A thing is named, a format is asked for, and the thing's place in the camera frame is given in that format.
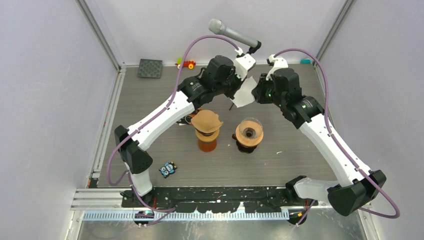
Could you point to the orange coffee filter box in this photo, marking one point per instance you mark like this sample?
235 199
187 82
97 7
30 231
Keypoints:
186 120

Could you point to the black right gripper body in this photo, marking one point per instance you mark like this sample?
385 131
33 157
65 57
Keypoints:
266 92

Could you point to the white paper coffee filter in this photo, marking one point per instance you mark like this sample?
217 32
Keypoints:
243 95

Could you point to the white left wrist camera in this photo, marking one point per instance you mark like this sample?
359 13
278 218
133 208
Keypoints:
243 63

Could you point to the clear glass dripper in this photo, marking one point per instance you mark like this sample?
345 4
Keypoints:
250 128

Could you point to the blue owl sticker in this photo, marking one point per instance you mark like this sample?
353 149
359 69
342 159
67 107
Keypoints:
168 169

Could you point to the orange glass carafe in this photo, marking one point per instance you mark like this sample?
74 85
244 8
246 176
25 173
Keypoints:
207 146

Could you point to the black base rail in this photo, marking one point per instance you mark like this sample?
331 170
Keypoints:
254 199

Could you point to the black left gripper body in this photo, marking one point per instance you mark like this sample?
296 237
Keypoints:
234 83

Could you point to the teal block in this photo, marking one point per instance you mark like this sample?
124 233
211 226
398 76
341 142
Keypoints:
305 61

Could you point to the brown paper coffee filter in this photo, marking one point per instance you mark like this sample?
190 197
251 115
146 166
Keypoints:
206 121

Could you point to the brown plastic dripper with handle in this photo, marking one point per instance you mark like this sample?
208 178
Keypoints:
246 150

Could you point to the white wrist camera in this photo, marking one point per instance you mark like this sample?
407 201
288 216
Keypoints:
243 63
276 62

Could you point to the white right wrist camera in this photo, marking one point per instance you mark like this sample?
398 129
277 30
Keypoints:
276 62

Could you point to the wooden ring collar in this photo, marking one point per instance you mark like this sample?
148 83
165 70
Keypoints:
249 133

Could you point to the grey microphone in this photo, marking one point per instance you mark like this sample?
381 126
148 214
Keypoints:
217 27

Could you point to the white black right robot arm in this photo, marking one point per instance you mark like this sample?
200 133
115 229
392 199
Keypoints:
353 187

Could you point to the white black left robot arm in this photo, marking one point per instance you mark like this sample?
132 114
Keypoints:
221 76

